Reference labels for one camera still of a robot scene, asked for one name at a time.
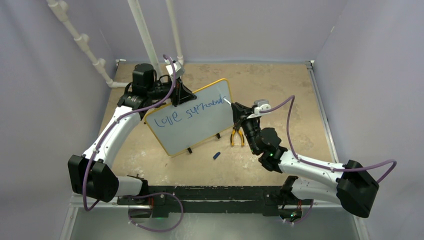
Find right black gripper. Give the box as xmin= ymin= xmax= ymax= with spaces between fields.
xmin=232 ymin=102 xmax=262 ymax=154

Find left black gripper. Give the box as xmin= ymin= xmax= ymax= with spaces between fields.
xmin=148 ymin=76 xmax=197 ymax=108

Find yellow framed whiteboard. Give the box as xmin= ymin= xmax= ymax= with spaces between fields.
xmin=144 ymin=78 xmax=233 ymax=156

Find blue marker cap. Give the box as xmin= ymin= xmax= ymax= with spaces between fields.
xmin=212 ymin=152 xmax=221 ymax=160

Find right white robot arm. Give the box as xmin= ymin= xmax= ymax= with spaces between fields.
xmin=230 ymin=101 xmax=379 ymax=218

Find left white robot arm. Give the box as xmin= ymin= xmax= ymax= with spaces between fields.
xmin=67 ymin=61 xmax=197 ymax=205

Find yellow handled pliers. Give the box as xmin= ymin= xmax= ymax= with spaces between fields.
xmin=230 ymin=124 xmax=246 ymax=148

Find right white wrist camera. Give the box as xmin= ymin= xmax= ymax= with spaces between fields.
xmin=253 ymin=99 xmax=271 ymax=118

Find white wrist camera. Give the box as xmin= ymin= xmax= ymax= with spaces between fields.
xmin=253 ymin=99 xmax=271 ymax=118
xmin=165 ymin=61 xmax=185 ymax=79

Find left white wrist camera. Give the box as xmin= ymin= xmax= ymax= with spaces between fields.
xmin=165 ymin=61 xmax=185 ymax=79

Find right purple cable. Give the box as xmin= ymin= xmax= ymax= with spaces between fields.
xmin=263 ymin=95 xmax=398 ymax=184

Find aluminium frame rail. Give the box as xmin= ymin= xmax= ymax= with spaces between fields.
xmin=304 ymin=60 xmax=340 ymax=163

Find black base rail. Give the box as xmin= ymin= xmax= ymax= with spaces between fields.
xmin=117 ymin=185 xmax=299 ymax=218

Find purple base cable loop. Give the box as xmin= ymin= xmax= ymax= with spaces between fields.
xmin=127 ymin=193 xmax=185 ymax=233

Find white pvc pipe frame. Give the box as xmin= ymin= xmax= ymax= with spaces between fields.
xmin=45 ymin=0 xmax=166 ymax=88

